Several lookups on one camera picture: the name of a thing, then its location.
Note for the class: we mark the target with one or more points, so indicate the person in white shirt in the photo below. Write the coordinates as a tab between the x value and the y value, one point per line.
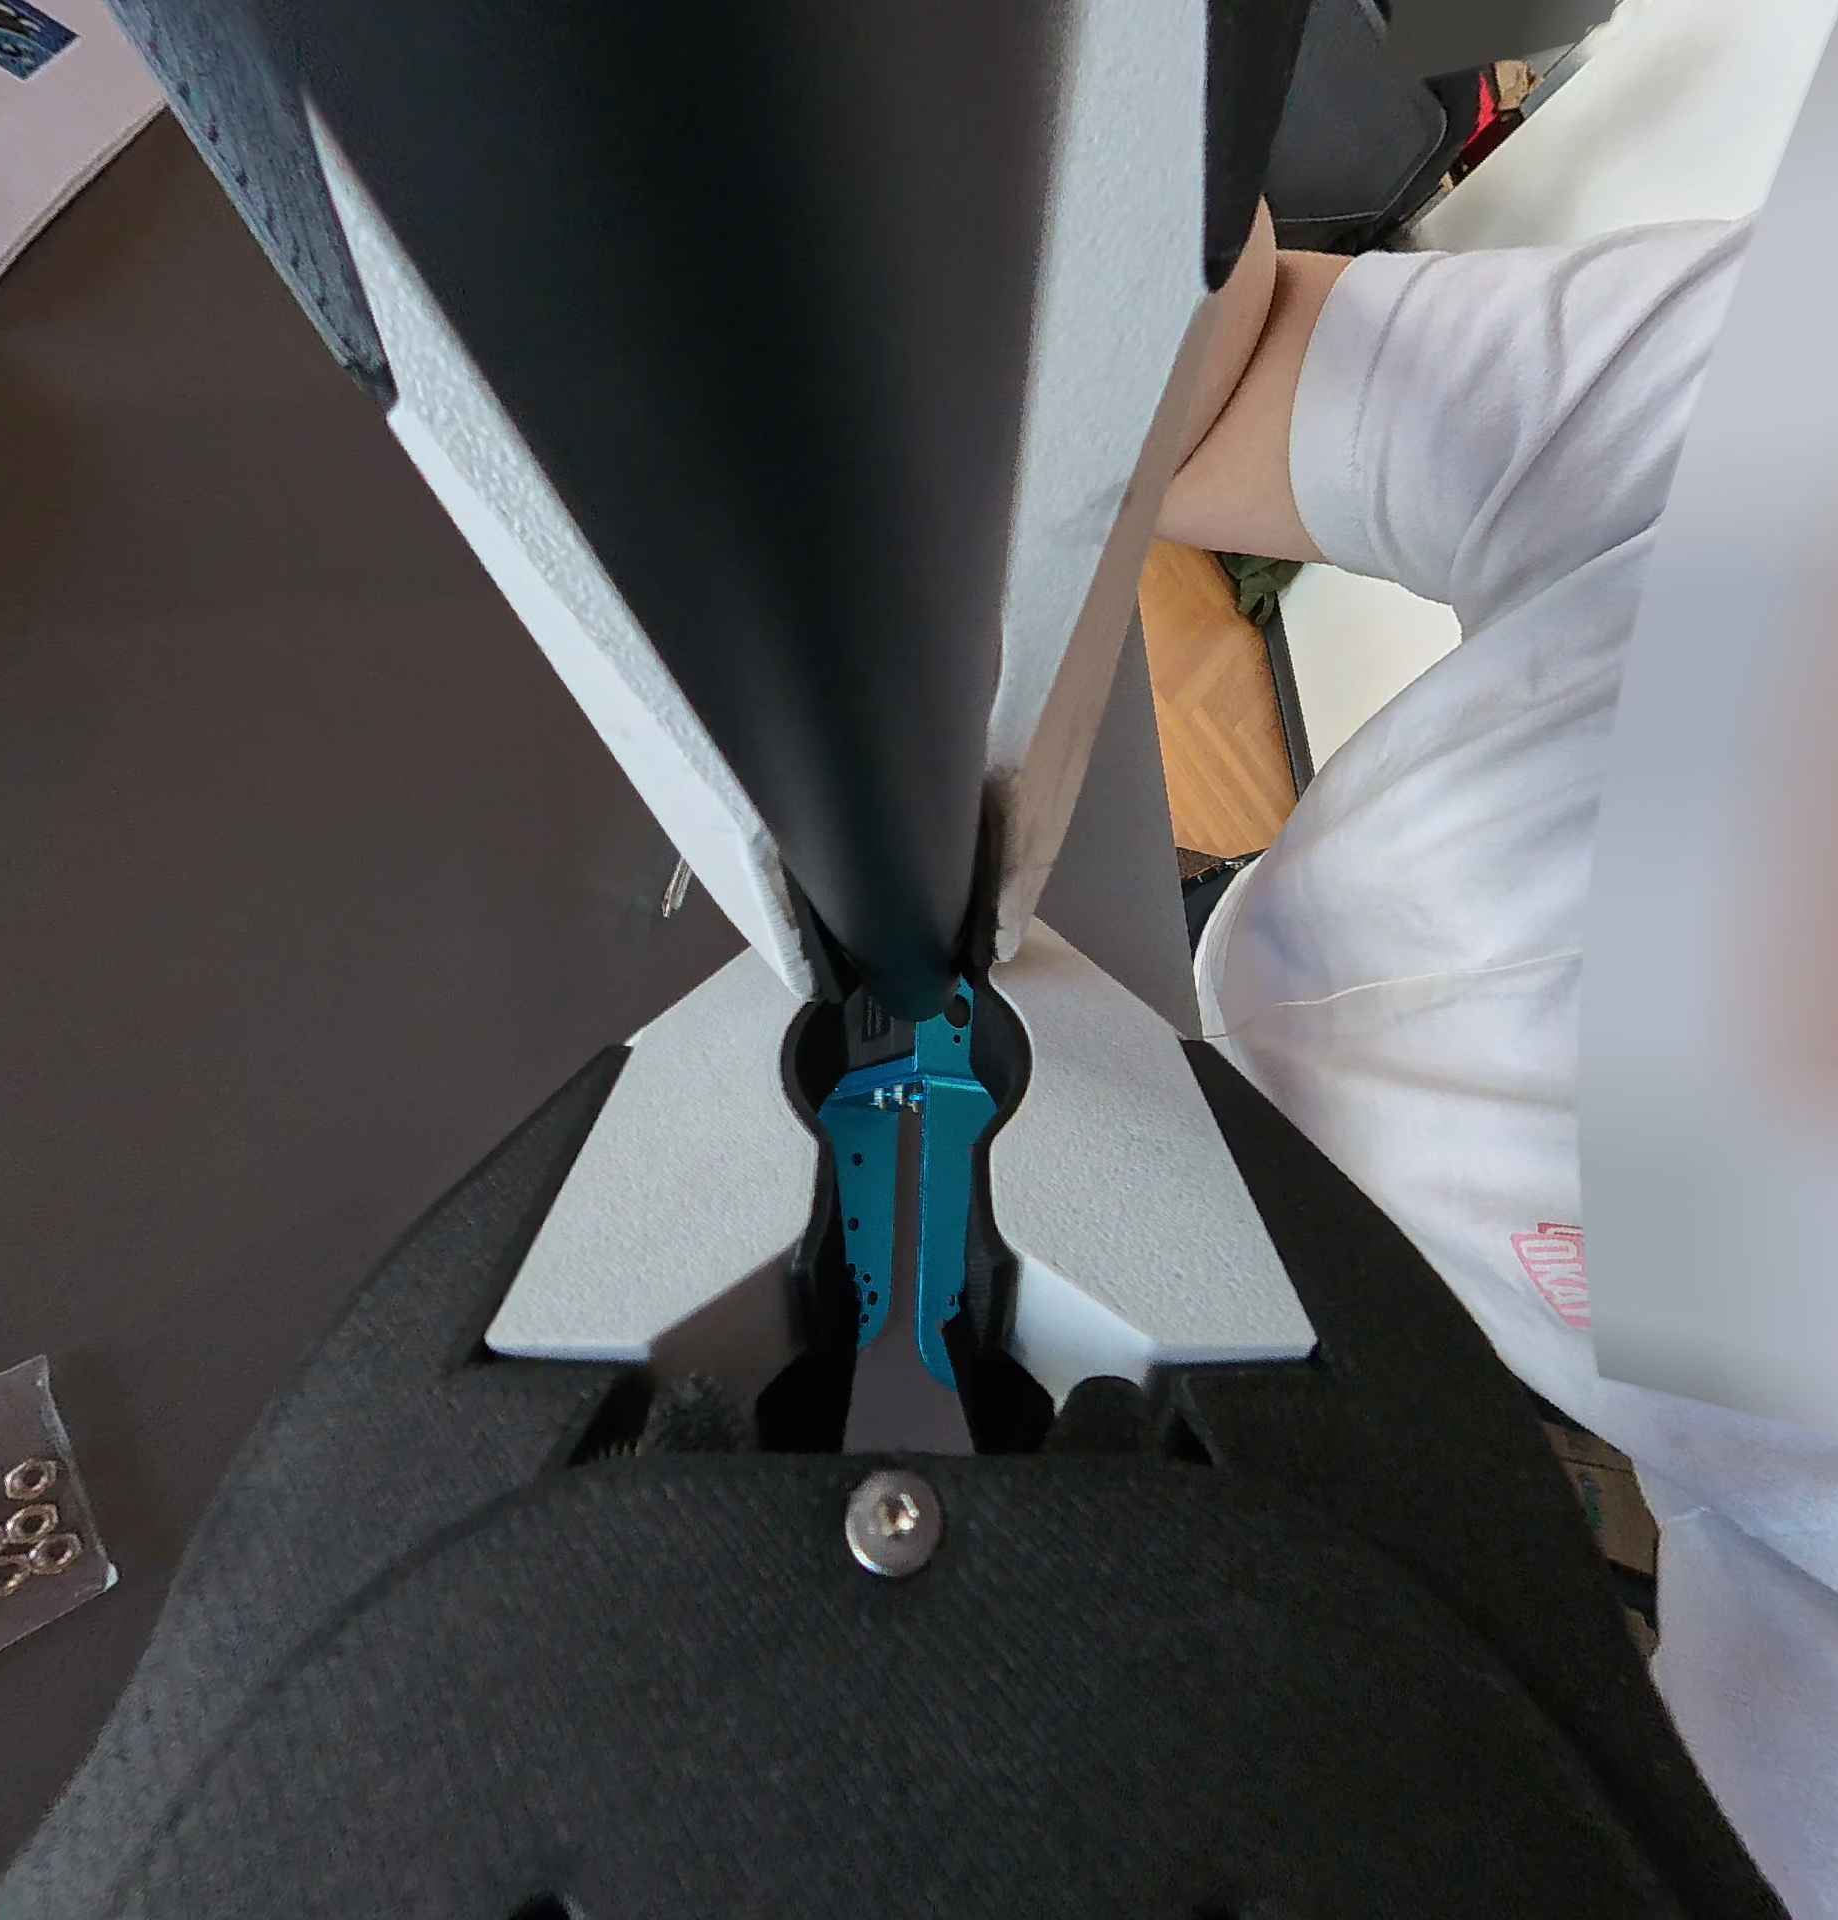
1430	900

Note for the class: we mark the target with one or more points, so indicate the black chair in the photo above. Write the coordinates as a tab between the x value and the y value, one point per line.
1353	121

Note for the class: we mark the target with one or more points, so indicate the blue metal bracket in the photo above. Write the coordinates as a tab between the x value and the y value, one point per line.
949	1200

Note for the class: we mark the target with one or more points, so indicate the person's right forearm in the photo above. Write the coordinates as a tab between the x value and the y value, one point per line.
1250	436

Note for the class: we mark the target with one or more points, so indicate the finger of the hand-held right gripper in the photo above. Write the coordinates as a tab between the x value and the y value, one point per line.
1115	376
560	571

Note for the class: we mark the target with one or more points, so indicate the green cloth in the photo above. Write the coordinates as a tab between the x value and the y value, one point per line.
1252	582

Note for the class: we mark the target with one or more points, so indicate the dark desk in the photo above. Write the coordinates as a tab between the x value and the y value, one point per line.
260	750

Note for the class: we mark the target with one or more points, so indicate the clear bag of nuts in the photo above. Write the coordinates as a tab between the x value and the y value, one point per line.
20	1530

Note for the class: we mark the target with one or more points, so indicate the assembly instruction booklet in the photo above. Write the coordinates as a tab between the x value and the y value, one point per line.
34	166

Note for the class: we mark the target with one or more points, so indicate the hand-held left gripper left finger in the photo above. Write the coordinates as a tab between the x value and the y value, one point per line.
650	1200

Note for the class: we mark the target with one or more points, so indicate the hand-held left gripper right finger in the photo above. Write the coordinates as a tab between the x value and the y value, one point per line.
1145	1200

